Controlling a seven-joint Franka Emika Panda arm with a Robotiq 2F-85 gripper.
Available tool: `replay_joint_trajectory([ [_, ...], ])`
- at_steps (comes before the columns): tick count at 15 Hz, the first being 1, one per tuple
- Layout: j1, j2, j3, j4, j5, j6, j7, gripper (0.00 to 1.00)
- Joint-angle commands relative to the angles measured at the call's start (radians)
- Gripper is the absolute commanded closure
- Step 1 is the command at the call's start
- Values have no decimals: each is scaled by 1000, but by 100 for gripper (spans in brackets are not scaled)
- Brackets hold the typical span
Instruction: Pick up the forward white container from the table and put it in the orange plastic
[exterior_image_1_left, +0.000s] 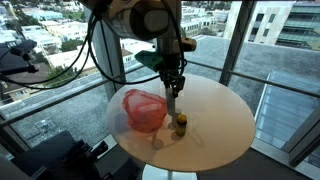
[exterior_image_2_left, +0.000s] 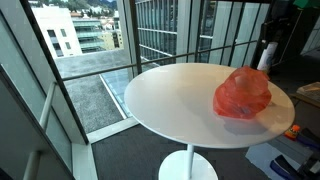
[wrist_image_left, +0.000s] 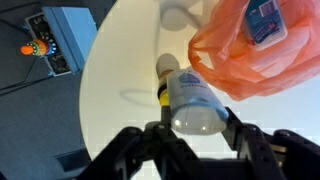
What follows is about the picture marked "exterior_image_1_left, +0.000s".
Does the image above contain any orange plastic bag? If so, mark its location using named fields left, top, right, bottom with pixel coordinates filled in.
left=121, top=88, right=169, bottom=134

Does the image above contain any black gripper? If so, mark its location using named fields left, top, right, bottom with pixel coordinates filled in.
left=156, top=49, right=187, bottom=99

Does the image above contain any slanted dark window post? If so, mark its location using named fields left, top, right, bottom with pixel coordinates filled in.
left=218, top=0, right=258, bottom=87

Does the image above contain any white table pedestal base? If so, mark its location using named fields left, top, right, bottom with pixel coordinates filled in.
left=141, top=163, right=199, bottom=180

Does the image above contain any black equipment case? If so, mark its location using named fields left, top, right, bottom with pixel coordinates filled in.
left=12, top=129, right=112, bottom=180

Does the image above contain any yellow capped dark bottle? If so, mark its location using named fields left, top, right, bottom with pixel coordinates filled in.
left=175, top=113, right=188, bottom=138

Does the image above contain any wide grey window pillar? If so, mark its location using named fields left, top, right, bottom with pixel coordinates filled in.
left=89, top=19, right=127, bottom=102

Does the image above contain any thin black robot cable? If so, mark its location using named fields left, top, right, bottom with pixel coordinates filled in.
left=0, top=19, right=98, bottom=91

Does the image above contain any grey window corner frame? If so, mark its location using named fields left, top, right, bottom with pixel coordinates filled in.
left=281, top=108, right=320, bottom=168

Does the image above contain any beige wrist attachment block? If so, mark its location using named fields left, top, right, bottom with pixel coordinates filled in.
left=181, top=36, right=198, bottom=53

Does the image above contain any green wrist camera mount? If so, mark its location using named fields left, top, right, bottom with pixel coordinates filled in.
left=134, top=49, right=165, bottom=73

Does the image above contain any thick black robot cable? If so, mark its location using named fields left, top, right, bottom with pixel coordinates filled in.
left=87, top=13, right=186, bottom=86

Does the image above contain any black camera on stand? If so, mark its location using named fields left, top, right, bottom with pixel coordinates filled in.
left=9, top=39, right=39, bottom=57

